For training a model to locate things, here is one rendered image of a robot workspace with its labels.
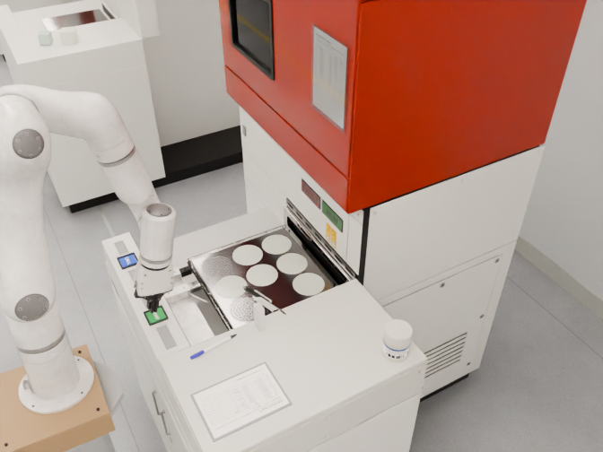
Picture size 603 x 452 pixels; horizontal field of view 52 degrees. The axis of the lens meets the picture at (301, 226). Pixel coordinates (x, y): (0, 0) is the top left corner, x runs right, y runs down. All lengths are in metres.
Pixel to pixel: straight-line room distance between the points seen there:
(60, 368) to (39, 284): 0.30
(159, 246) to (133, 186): 0.20
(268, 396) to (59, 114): 0.82
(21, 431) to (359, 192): 1.04
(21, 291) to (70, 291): 1.91
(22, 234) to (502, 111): 1.29
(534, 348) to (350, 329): 1.53
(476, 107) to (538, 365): 1.58
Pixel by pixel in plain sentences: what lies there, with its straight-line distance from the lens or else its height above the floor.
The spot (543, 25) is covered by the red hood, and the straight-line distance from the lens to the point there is 1.82.
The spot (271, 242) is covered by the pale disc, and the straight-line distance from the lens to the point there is 2.07.
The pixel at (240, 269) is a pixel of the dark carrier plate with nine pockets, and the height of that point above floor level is 0.90.
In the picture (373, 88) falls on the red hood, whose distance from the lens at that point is 1.49.
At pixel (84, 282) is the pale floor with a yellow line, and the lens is 3.40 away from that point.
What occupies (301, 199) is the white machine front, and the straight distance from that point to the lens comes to 2.03.
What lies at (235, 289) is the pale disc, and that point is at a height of 0.90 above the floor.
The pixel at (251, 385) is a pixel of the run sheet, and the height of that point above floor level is 0.97.
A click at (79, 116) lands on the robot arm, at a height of 1.63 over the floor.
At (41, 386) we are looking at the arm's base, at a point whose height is 0.96.
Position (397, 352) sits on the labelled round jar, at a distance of 1.62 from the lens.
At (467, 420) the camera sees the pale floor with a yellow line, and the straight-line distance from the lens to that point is 2.78.
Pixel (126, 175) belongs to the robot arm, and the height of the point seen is 1.47.
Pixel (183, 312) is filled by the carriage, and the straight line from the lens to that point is 1.90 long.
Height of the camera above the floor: 2.26
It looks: 40 degrees down
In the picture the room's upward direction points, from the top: straight up
